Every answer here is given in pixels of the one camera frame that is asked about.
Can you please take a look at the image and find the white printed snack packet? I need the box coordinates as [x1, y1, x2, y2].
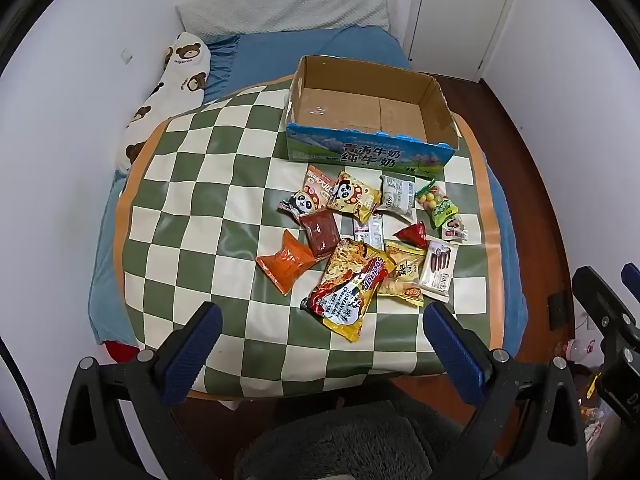
[376, 174, 418, 223]

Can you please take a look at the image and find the black cable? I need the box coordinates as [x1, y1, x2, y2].
[0, 335, 56, 480]

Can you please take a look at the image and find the yellow panda snack packet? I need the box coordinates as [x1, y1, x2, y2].
[327, 171, 383, 223]

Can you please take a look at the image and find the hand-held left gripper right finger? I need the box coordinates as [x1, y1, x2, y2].
[422, 301, 588, 480]

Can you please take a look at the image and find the grey white pillow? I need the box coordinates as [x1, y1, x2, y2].
[175, 0, 398, 43]

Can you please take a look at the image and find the white chocolate stick packet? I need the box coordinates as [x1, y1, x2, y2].
[417, 240, 458, 303]

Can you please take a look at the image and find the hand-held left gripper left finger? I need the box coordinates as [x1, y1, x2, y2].
[57, 301, 223, 480]

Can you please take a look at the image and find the green candy bag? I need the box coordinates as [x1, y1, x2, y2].
[415, 180, 461, 229]

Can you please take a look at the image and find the white door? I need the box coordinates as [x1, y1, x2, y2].
[404, 0, 526, 83]

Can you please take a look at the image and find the red triangular snack packet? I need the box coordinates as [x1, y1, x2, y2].
[393, 221, 431, 250]

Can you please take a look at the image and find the small white snack packet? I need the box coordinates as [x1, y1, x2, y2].
[440, 215, 469, 243]

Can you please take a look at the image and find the blue bed sheet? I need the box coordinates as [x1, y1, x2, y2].
[89, 25, 530, 356]

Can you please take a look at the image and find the dark red snack packet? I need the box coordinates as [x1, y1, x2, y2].
[298, 210, 342, 257]

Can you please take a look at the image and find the yellow chips packet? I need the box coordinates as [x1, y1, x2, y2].
[377, 240, 428, 307]

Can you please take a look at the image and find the cardboard box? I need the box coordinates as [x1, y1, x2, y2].
[285, 55, 460, 177]

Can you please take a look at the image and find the pink plastic bottle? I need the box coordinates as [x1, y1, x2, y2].
[552, 338, 598, 363]

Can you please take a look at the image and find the grey fluffy cushion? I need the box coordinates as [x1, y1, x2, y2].
[232, 400, 501, 480]

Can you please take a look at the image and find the large yellow noodle packet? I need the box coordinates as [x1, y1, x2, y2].
[300, 238, 390, 343]

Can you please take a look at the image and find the red cloth item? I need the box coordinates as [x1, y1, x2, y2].
[102, 340, 138, 363]

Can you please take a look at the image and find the bear print pillow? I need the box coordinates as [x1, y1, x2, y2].
[117, 31, 212, 176]

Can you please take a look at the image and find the white panda snack packet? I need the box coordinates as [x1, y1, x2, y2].
[277, 190, 328, 218]

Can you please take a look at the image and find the silver snack packet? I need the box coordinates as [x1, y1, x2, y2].
[352, 212, 386, 251]

